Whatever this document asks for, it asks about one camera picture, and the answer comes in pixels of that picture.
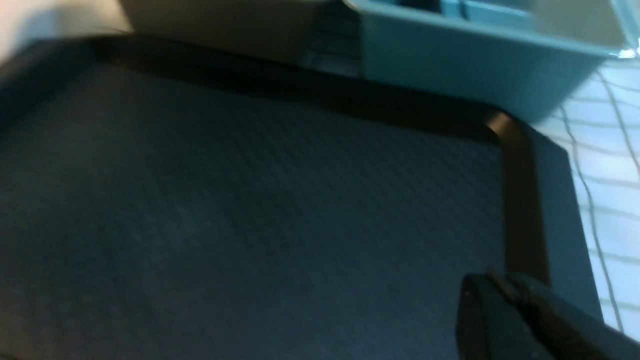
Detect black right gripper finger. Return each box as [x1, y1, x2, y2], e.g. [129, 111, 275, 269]
[455, 269, 640, 360]

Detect blue-grey chopstick bin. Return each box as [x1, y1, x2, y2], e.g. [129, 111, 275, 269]
[345, 0, 639, 122]

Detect grey-brown spoon bin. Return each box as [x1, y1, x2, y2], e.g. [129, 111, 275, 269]
[119, 0, 329, 64]

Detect black serving tray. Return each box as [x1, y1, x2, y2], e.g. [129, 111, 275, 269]
[1, 35, 602, 360]

